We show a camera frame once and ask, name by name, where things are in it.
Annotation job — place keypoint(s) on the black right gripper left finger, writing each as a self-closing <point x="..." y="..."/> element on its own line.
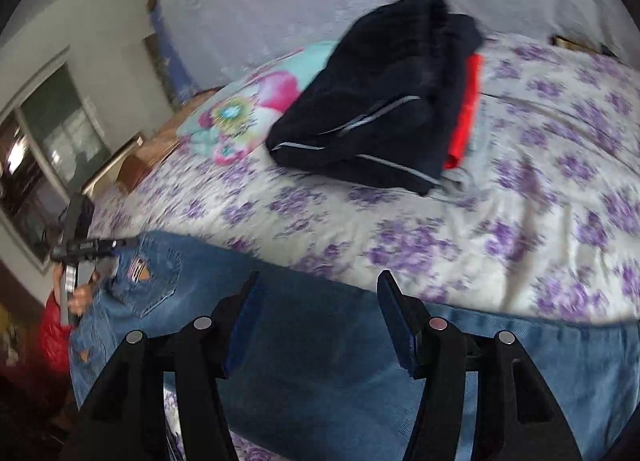
<point x="123" y="417"/>

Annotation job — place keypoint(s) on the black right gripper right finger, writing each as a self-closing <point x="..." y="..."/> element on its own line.
<point x="516" y="416"/>

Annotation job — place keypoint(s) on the blue denim jeans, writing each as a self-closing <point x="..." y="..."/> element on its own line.
<point x="321" y="380"/>

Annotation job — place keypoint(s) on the person's left hand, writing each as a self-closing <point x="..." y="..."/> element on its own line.
<point x="77" y="303"/>

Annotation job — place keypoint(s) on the red jacket sleeve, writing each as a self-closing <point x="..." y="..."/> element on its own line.
<point x="53" y="339"/>

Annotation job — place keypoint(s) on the brown pillow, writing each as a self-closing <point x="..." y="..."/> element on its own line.
<point x="139" y="165"/>

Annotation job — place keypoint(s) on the blue patterned cloth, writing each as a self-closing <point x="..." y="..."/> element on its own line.
<point x="177" y="82"/>

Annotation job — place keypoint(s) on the purple floral quilt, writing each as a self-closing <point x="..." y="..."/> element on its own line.
<point x="547" y="226"/>

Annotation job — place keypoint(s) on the teal pink floral blanket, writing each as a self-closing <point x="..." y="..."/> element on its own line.
<point x="236" y="120"/>

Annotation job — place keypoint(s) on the red folded garment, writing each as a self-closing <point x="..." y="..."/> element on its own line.
<point x="460" y="138"/>

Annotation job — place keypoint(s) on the black folded garment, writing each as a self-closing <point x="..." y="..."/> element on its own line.
<point x="382" y="111"/>

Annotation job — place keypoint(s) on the window with frame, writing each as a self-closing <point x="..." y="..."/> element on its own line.
<point x="51" y="145"/>

